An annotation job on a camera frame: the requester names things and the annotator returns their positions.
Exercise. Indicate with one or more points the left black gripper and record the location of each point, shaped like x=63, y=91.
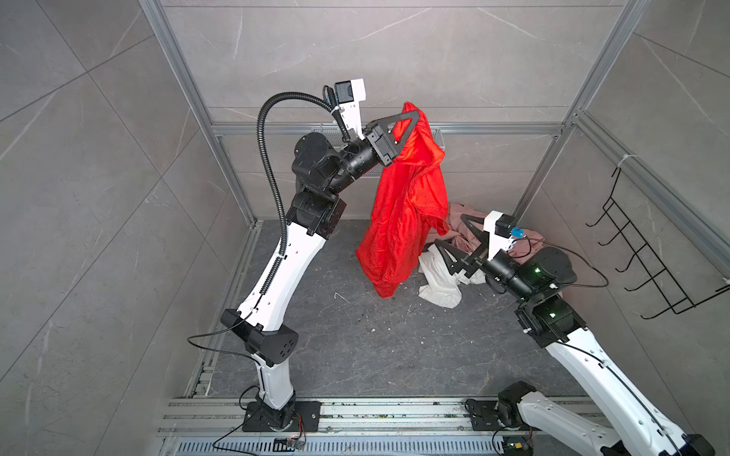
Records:
x=380, y=144

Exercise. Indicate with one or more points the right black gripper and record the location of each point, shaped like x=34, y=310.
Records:
x=466, y=262

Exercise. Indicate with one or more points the white cloth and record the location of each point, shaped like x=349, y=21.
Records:
x=442, y=288

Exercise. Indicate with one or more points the red cloth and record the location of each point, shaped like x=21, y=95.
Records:
x=411, y=200

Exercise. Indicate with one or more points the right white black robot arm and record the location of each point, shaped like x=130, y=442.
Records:
x=635, y=426

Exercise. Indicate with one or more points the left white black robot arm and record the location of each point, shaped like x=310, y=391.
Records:
x=322, y=173

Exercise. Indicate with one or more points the pink cloth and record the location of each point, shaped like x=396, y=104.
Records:
x=461, y=237

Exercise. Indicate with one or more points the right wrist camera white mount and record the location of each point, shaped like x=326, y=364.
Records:
x=502, y=232

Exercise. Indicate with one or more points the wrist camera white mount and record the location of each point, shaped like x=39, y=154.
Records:
x=349, y=95
x=502, y=232

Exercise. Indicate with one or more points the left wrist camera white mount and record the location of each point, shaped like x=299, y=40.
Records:
x=349, y=95

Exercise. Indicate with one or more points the white wire mesh basket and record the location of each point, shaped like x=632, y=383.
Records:
x=333, y=135

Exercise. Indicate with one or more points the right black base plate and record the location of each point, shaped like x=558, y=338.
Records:
x=490, y=416

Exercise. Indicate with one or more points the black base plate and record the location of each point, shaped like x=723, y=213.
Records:
x=294, y=416
x=490, y=416

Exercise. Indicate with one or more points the black wire hook rack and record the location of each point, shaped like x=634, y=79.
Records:
x=675, y=299

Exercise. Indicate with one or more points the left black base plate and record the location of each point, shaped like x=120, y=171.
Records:
x=294, y=416

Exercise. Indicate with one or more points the aluminium frame profiles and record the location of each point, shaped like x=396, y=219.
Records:
x=707, y=239

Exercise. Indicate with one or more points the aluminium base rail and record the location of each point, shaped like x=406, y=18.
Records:
x=354, y=426

